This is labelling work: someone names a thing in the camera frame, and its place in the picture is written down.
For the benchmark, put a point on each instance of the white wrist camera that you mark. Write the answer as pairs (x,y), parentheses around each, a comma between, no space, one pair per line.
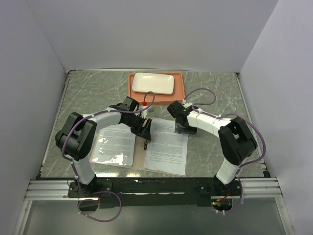
(187,105)
(145,110)

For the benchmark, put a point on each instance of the white printed paper sheets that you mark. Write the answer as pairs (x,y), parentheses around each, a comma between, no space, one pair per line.
(167,151)

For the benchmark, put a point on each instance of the white rectangular plate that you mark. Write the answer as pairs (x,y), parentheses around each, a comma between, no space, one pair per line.
(153,82)

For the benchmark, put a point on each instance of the aluminium frame rail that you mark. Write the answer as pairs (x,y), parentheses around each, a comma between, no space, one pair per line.
(268,190)

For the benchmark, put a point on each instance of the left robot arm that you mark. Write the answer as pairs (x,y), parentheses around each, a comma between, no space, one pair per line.
(76,137)

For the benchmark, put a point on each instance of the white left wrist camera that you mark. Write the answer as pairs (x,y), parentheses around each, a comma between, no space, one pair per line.
(145,110)

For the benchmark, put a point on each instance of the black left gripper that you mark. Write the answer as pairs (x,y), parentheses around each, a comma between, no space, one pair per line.
(143,132)

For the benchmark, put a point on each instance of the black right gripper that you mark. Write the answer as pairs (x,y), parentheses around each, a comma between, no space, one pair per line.
(191,130)

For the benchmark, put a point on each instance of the white printed paper sheet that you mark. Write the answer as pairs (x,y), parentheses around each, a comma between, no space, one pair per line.
(114,146)

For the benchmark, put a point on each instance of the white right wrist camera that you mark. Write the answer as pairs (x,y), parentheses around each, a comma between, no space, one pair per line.
(187,105)

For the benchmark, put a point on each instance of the terracotta rectangular tray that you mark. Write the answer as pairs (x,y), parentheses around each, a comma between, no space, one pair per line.
(160,99)

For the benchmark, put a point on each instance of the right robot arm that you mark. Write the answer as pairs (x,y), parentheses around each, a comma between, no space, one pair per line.
(236,139)

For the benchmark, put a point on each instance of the tan paper folder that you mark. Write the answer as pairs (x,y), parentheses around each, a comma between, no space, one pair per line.
(139,155)

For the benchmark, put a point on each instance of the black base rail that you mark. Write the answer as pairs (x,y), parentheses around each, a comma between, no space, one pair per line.
(129,191)

